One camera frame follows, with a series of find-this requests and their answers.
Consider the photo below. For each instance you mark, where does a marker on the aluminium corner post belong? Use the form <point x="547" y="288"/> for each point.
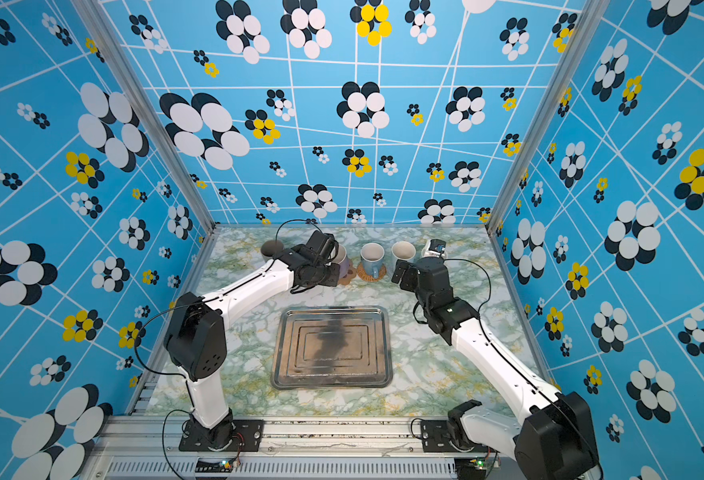
<point x="96" y="23"/>
<point x="589" y="21"/>

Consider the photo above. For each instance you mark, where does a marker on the blue handled cream mug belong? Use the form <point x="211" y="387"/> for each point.
<point x="403" y="250"/>

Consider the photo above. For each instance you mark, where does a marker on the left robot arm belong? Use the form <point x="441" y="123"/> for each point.
<point x="196" y="336"/>

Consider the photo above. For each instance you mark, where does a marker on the aluminium corner post left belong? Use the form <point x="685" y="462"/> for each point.
<point x="96" y="23"/>

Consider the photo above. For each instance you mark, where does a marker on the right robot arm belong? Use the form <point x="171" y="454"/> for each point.
<point x="549" y="434"/>

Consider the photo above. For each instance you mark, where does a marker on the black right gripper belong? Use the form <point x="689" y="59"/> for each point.
<point x="414" y="274"/>

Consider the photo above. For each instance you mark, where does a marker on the paw print cork coaster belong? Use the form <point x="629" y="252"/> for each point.
<point x="348" y="277"/>

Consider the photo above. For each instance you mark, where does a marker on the rattan wicker round coaster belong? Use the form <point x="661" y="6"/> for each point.
<point x="383" y="272"/>

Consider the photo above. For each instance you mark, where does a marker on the light blue mug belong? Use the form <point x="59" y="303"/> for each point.
<point x="372" y="258"/>

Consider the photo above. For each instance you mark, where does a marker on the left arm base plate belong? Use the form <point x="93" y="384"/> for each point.
<point x="232" y="436"/>

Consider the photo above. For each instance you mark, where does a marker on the aluminium front rail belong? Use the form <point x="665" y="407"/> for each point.
<point x="146" y="447"/>

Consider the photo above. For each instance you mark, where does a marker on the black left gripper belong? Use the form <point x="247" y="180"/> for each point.
<point x="335" y="271"/>

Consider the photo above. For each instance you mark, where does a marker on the purple ceramic mug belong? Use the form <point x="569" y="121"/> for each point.
<point x="342" y="260"/>

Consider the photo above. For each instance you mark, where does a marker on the stainless steel cup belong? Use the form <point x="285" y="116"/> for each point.
<point x="272" y="249"/>

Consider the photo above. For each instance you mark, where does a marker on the metal serving tray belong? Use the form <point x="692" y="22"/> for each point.
<point x="333" y="347"/>

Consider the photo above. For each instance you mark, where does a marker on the aluminium corner post right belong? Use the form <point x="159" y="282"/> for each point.
<point x="589" y="21"/>

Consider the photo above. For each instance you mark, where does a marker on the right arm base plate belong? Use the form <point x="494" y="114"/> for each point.
<point x="446" y="436"/>

